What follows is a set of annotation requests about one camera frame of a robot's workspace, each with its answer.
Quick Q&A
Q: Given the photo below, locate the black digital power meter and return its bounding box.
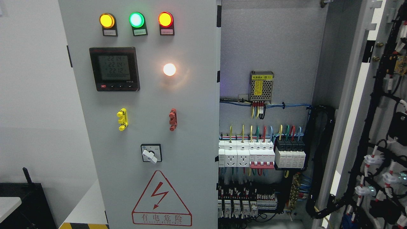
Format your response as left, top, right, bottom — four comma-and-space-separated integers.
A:
89, 47, 141, 92

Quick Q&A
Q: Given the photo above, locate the grey cabinet door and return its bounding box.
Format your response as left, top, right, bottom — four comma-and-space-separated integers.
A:
328, 0, 406, 229
59, 0, 220, 229

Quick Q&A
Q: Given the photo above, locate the brass ground bus bar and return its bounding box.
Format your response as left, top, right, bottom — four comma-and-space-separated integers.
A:
289, 173, 301, 208

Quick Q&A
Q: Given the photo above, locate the white glowing indicator light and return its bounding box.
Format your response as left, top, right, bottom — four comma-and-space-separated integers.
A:
163, 63, 177, 76

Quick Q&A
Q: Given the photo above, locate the green indicator light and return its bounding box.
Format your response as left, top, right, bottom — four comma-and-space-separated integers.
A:
128, 12, 148, 36

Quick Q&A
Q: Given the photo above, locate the metal mesh power supply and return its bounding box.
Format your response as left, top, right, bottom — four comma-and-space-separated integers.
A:
249, 71, 274, 101

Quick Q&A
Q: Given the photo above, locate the white socket breaker row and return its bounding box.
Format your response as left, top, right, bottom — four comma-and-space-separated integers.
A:
218, 140, 275, 169

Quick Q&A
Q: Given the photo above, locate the red terminal post block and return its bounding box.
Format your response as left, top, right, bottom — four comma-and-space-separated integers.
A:
169, 108, 177, 131

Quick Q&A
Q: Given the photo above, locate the black surge protector module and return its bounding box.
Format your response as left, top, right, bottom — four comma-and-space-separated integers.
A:
275, 138, 306, 169

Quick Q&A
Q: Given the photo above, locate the white rotary selector switch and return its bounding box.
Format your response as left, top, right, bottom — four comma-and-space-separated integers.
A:
141, 144, 162, 164

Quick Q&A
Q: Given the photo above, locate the red indicator light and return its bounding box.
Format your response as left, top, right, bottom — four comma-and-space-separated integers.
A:
158, 11, 174, 35

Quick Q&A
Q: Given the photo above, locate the black box at left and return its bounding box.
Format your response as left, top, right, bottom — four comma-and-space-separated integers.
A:
0, 168, 57, 229

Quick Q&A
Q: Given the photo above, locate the yellow terminal post block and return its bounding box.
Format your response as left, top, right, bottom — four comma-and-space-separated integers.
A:
116, 108, 128, 131

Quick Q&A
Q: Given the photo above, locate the black right wire loom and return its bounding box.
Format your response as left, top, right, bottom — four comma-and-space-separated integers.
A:
304, 105, 336, 219

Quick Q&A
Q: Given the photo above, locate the yellow indicator light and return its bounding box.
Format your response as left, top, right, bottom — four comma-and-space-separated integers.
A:
99, 13, 118, 37

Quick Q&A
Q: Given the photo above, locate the red electric hazard warning sticker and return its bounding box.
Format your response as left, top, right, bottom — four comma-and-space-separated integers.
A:
132, 170, 192, 226

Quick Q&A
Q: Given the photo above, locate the lower relay terminal row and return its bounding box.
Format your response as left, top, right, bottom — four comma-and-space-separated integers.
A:
217, 182, 280, 220

